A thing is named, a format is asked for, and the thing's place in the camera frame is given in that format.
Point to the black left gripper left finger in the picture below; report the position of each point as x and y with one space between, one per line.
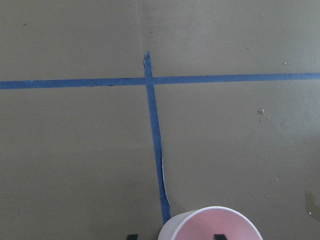
132 237

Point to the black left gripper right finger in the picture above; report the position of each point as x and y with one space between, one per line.
219 237

